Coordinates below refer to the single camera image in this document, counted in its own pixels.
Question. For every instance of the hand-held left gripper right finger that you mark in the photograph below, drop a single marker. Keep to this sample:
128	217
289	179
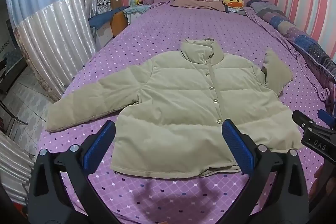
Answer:
237	145

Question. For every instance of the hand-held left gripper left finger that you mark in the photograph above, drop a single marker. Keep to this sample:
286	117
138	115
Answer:
101	141

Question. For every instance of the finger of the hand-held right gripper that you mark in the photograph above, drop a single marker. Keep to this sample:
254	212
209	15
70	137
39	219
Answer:
300	119
326	117

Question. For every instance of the beige puffer jacket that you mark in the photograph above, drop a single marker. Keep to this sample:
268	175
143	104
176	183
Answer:
170	108

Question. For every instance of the patchwork quilt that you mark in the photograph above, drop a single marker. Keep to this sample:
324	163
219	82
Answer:
296	35

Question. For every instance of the silvery pleated cloth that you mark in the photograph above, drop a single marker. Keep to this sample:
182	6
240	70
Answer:
13	166

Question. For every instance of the dark furniture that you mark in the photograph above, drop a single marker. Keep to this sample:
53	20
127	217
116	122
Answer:
10	77

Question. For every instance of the orange wooden cabinet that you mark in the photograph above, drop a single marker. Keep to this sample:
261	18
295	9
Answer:
119	23

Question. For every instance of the bed with purple dotted sheet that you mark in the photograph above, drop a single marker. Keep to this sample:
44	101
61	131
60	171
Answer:
183	27

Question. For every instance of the nightstand with pale green cover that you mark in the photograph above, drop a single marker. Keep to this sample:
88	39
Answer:
135	12

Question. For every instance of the blue and silver curtain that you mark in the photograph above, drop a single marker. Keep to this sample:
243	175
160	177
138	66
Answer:
52	16

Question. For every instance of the yellow duck plush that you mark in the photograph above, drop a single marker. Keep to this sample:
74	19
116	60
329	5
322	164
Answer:
233	1

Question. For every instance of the cardboard box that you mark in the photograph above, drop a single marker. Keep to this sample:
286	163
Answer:
115	0

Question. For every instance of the beige pillow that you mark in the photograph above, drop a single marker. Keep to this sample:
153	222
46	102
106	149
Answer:
194	4

